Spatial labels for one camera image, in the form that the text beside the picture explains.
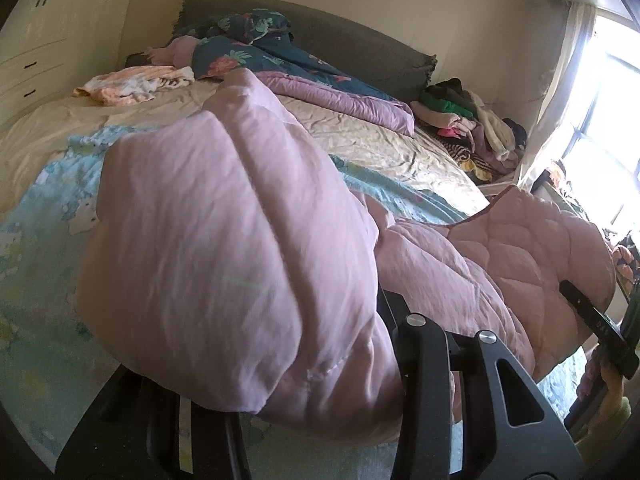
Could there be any white curtain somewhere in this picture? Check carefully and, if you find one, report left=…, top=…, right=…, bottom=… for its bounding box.
left=517, top=2, right=600, bottom=188

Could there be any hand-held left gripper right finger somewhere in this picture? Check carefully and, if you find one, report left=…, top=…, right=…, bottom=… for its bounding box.
left=375, top=286, right=587, bottom=480

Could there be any light blue cartoon printed blanket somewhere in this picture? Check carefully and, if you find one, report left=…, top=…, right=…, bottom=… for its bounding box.
left=0, top=125, right=591, bottom=480

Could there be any dark floral quilt pink lining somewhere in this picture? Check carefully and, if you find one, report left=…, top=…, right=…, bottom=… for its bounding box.
left=192, top=35, right=417, bottom=137

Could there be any peach and white cloth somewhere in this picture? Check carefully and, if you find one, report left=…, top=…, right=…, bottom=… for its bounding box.
left=74, top=65, right=196, bottom=107

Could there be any dark floral pillow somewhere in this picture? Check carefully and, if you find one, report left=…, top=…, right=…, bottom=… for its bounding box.
left=175, top=8, right=297, bottom=47

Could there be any pink quilted coat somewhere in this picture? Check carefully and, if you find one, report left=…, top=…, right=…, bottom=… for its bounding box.
left=75, top=67, right=619, bottom=447

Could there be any cream wardrobe with drawers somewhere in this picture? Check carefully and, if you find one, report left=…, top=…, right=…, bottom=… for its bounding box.
left=0, top=0, right=142, bottom=128

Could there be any grey headboard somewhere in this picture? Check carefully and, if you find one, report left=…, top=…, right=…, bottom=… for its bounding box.
left=172, top=0, right=439, bottom=105

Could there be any pile of mixed clothes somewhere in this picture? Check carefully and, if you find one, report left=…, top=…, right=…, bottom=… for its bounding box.
left=410, top=77, right=529, bottom=186

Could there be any bright window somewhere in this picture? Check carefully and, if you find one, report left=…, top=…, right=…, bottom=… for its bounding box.
left=550, top=10, right=640, bottom=241

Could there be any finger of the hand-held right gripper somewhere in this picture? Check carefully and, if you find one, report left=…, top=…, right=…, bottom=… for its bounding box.
left=559, top=279, right=640, bottom=379

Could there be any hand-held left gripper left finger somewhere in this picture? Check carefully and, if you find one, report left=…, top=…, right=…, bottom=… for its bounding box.
left=54, top=364, right=252, bottom=480

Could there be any bed with beige sheet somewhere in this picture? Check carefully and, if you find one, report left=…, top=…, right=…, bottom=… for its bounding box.
left=0, top=77, right=491, bottom=221

